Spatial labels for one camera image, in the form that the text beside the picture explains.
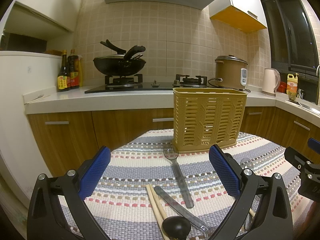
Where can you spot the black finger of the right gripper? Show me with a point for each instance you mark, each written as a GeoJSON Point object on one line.
{"type": "Point", "coordinates": [309, 174]}

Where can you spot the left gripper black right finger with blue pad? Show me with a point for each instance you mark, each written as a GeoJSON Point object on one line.
{"type": "Point", "coordinates": [273, 218]}

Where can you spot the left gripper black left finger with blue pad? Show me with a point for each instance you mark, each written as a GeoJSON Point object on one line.
{"type": "Point", "coordinates": [46, 219]}

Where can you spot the clear plastic spoon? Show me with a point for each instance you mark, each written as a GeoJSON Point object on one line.
{"type": "Point", "coordinates": [172, 156]}
{"type": "Point", "coordinates": [246, 163]}

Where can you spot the yellow dish soap bottle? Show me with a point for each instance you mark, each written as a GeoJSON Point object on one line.
{"type": "Point", "coordinates": [292, 86]}

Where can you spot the wooden base cabinets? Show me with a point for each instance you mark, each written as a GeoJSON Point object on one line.
{"type": "Point", "coordinates": [65, 140]}

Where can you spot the pink electric kettle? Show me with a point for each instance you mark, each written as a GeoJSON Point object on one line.
{"type": "Point", "coordinates": [271, 81]}

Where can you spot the metal sink faucet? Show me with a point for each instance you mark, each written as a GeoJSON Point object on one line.
{"type": "Point", "coordinates": [317, 70]}

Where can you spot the black ladle spoon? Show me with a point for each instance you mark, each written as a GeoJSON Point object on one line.
{"type": "Point", "coordinates": [176, 227]}

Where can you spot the wooden chopstick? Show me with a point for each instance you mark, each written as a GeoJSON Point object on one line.
{"type": "Point", "coordinates": [158, 203]}
{"type": "Point", "coordinates": [157, 214]}

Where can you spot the tan plastic utensil basket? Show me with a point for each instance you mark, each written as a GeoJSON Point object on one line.
{"type": "Point", "coordinates": [206, 116]}

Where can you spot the dark window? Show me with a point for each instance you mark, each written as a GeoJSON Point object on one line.
{"type": "Point", "coordinates": [293, 44]}

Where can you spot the brown rice cooker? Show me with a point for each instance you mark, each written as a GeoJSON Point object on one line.
{"type": "Point", "coordinates": [230, 72]}

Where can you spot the striped woven table mat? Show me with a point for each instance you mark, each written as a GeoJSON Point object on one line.
{"type": "Point", "coordinates": [120, 203]}

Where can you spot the red label sauce bottle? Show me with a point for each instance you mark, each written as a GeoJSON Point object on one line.
{"type": "Point", "coordinates": [73, 65]}

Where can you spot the dark soy sauce bottle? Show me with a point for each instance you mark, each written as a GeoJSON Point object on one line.
{"type": "Point", "coordinates": [64, 77]}

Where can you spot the white refrigerator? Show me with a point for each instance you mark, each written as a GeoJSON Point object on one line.
{"type": "Point", "coordinates": [25, 77]}

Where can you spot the yellow oil bottle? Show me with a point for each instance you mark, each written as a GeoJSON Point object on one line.
{"type": "Point", "coordinates": [80, 70]}

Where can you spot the black gas stove top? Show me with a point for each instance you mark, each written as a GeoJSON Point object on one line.
{"type": "Point", "coordinates": [131, 83]}

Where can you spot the black wok with lid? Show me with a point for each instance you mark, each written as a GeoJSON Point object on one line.
{"type": "Point", "coordinates": [123, 63]}

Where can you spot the left upper white cabinet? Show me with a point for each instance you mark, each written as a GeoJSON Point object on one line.
{"type": "Point", "coordinates": [51, 20]}

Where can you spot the white wall cabinet orange bottom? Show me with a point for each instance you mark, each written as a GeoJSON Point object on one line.
{"type": "Point", "coordinates": [245, 15]}

